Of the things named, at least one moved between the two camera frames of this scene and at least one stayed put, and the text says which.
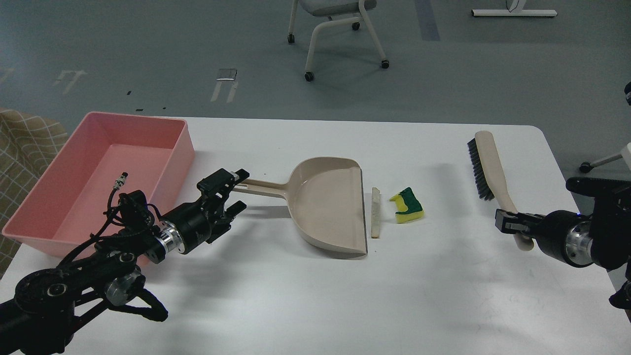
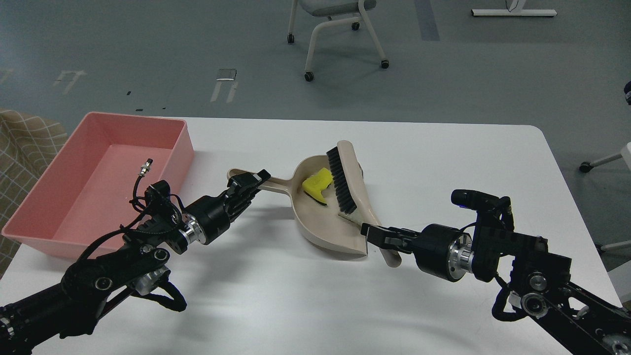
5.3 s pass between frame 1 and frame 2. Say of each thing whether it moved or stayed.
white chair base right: stayed
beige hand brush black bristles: moved
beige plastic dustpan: stayed
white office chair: stayed
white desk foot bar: stayed
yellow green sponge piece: moved
